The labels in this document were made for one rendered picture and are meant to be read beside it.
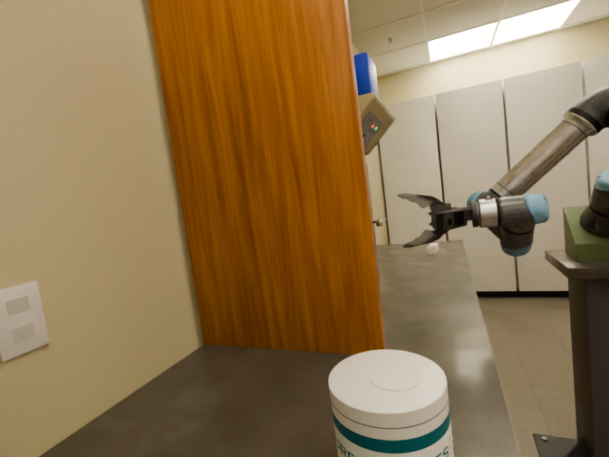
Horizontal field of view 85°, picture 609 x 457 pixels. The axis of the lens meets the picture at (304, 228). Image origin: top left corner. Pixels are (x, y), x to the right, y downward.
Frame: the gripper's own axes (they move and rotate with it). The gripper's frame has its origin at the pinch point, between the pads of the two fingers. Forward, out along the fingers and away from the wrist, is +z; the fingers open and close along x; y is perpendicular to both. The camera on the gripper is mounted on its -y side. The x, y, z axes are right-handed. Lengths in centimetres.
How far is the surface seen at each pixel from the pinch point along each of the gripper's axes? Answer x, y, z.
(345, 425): -14, -67, -2
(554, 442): -119, 77, -49
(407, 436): -13, -68, -8
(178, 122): 33, -29, 47
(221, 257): -2, -29, 41
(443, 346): -25.8, -22.9, -9.8
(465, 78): 118, 335, -41
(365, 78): 34.6, -20.4, 1.1
